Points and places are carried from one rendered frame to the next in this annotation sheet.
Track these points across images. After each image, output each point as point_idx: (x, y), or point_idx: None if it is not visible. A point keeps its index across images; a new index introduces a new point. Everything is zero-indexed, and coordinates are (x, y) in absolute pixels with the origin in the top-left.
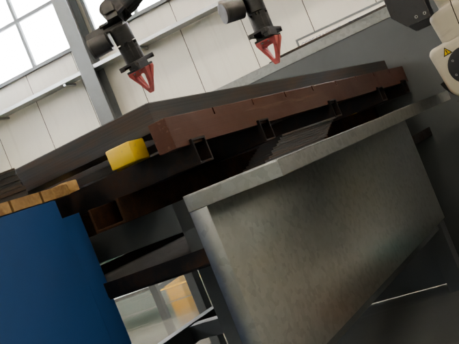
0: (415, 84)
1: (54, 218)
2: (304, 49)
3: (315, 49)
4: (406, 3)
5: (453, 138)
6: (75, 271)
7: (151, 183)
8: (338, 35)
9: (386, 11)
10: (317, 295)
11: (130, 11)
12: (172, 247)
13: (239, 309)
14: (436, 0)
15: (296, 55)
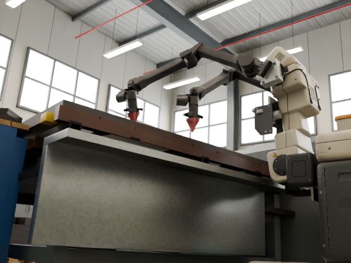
0: None
1: (12, 134)
2: (252, 149)
3: (256, 151)
4: (263, 123)
5: (305, 222)
6: (7, 159)
7: None
8: (268, 147)
9: None
10: (102, 223)
11: (141, 87)
12: None
13: (36, 196)
14: (283, 128)
15: (247, 151)
